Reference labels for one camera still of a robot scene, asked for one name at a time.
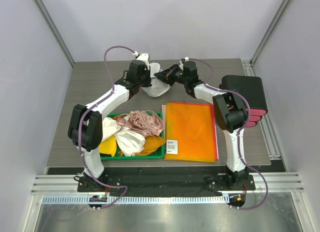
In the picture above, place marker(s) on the pink satin bra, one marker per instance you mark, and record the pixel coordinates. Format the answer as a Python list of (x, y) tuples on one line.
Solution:
[(146, 123)]

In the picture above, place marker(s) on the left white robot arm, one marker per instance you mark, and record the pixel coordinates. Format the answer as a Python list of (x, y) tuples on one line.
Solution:
[(86, 124)]

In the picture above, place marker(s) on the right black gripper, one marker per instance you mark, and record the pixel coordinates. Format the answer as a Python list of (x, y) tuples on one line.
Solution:
[(165, 75)]

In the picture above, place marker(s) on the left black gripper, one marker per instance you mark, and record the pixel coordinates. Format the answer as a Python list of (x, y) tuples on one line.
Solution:
[(147, 72)]

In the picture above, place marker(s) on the white bra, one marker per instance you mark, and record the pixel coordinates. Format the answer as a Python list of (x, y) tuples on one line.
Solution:
[(116, 137)]

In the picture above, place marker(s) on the white mesh laundry bag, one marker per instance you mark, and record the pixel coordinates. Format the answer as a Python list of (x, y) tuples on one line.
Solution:
[(157, 87)]

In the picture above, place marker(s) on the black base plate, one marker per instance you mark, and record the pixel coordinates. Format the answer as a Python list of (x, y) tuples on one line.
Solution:
[(162, 185)]

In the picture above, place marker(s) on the mustard yellow bra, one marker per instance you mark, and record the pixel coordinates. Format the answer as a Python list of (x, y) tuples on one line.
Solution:
[(109, 147)]

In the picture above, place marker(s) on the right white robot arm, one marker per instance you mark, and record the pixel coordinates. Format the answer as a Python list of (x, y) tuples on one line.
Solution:
[(230, 115)]

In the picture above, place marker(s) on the orange plastic folder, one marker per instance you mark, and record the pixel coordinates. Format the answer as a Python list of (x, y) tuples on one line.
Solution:
[(189, 133)]

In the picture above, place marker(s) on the green plastic tray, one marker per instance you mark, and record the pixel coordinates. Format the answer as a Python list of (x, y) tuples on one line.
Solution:
[(158, 154)]

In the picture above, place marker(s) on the white cable duct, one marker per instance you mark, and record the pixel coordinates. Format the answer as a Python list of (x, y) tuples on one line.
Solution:
[(95, 200)]

